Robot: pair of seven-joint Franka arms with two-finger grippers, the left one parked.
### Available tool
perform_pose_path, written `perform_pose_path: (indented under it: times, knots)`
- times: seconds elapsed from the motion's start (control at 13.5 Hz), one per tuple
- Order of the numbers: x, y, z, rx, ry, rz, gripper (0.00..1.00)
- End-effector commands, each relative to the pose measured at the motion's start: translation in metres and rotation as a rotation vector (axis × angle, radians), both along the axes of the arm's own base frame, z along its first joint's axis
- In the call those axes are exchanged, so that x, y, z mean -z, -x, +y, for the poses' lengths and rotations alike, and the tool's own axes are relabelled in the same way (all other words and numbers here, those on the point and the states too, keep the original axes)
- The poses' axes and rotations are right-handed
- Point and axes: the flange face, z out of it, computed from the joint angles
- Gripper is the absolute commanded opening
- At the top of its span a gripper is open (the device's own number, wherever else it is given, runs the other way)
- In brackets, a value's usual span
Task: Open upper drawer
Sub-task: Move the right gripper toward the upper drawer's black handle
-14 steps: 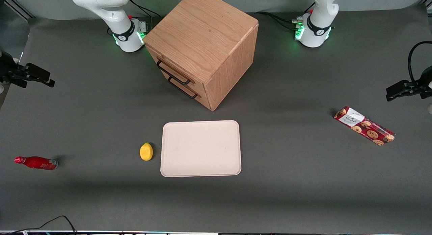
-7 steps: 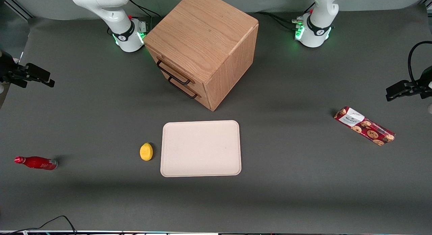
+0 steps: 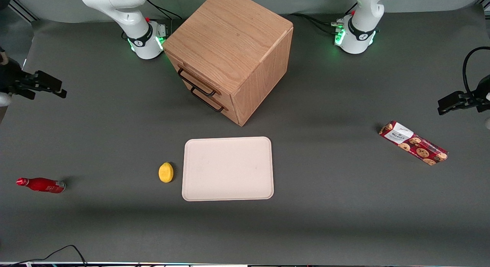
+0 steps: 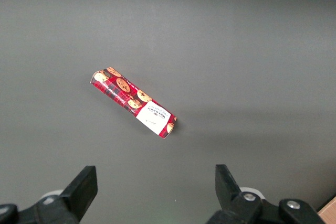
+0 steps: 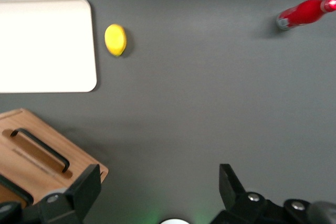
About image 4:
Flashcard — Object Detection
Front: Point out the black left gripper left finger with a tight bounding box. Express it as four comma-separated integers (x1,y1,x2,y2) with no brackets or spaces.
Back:
0,165,99,224

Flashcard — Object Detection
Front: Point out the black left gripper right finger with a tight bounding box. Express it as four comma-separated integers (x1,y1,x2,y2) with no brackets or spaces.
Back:
206,164,326,224

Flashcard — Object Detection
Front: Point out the red tartan cookie box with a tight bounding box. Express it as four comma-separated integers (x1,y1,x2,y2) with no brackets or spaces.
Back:
89,67,177,140

